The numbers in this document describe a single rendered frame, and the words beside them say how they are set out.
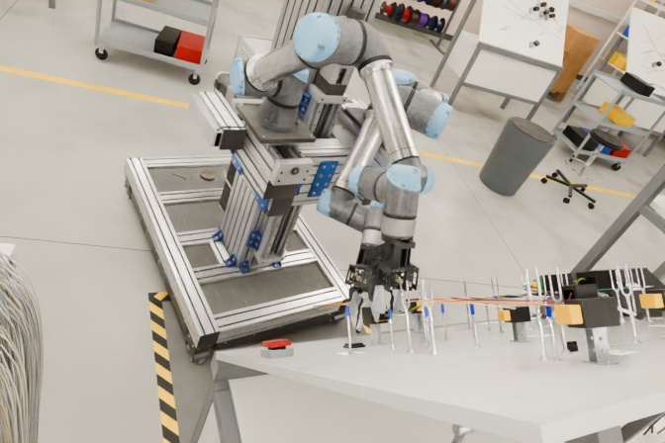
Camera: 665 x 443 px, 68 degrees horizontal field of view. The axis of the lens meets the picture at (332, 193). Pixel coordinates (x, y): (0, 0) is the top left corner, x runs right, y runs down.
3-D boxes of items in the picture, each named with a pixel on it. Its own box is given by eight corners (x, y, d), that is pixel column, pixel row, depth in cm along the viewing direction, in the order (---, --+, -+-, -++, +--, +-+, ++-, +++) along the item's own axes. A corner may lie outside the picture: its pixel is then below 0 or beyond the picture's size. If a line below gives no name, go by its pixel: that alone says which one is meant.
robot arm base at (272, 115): (248, 109, 176) (255, 84, 170) (285, 110, 185) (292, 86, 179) (266, 132, 167) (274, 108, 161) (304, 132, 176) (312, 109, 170)
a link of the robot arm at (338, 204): (383, 67, 152) (314, 206, 140) (415, 81, 151) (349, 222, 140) (377, 84, 163) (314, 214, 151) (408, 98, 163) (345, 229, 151)
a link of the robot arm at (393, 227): (376, 212, 111) (408, 212, 114) (374, 231, 112) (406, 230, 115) (392, 220, 104) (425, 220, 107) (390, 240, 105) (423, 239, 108)
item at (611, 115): (569, 163, 582) (628, 81, 523) (545, 139, 619) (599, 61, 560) (625, 174, 620) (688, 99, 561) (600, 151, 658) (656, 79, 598)
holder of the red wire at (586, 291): (624, 324, 127) (617, 282, 129) (582, 328, 123) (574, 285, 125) (609, 323, 131) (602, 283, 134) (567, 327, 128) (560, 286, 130)
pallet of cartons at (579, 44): (500, 83, 755) (537, 18, 697) (478, 61, 817) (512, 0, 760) (561, 101, 795) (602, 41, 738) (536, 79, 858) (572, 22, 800)
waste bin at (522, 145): (467, 177, 462) (502, 120, 427) (484, 164, 496) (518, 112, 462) (510, 205, 445) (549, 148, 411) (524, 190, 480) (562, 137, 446)
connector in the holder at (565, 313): (583, 323, 69) (580, 305, 69) (572, 324, 68) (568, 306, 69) (567, 322, 72) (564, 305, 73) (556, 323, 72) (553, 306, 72)
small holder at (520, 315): (556, 339, 103) (550, 304, 104) (516, 343, 101) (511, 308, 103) (543, 338, 107) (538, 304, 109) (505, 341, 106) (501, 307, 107)
